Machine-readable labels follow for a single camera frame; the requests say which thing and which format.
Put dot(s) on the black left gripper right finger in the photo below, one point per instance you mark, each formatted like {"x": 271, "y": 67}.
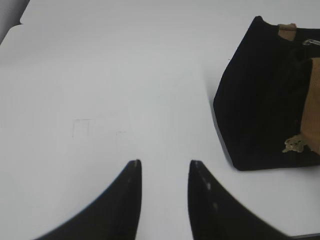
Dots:
{"x": 214, "y": 214}

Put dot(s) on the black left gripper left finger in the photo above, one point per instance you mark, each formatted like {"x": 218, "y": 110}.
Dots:
{"x": 114, "y": 215}

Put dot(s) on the black tote bag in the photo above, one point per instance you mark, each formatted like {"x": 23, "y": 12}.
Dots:
{"x": 260, "y": 99}

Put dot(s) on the silver zipper pull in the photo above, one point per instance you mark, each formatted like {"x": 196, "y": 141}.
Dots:
{"x": 310, "y": 42}

